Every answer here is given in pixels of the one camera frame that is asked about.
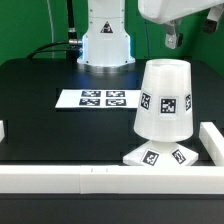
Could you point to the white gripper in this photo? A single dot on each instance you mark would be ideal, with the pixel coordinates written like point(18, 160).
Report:
point(162, 11)

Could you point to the white lamp shade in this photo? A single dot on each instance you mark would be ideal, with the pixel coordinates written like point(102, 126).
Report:
point(165, 108)

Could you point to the white lamp base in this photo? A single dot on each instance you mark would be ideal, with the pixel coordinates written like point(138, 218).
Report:
point(160, 154)

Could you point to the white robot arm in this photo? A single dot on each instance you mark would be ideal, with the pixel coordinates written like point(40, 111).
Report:
point(106, 46)

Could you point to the white right fence bar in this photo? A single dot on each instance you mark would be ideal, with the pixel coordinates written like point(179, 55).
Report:
point(213, 142)

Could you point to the white fence bar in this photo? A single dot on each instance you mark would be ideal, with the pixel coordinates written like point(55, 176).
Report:
point(2, 133)
point(111, 179)
point(213, 142)

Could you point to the white marker sheet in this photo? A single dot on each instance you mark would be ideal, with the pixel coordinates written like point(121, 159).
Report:
point(88, 98)

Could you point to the white left fence bar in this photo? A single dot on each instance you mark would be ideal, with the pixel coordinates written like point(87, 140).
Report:
point(2, 133)

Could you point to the white front fence bar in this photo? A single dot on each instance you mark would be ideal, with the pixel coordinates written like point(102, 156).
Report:
point(111, 179)

